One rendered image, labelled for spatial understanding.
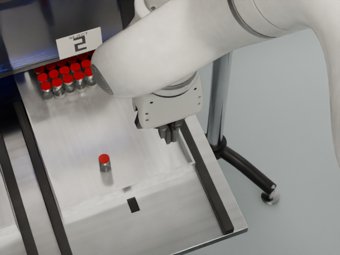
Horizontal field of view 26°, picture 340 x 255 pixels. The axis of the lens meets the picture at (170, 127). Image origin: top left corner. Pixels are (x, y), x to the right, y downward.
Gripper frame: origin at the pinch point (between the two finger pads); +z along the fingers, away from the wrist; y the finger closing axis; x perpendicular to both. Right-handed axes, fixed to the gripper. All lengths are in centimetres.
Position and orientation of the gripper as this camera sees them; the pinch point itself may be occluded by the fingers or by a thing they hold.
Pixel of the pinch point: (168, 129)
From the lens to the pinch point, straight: 117.9
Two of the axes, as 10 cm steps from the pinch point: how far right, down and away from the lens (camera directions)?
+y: -9.4, 3.0, -1.8
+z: 0.0, 5.2, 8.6
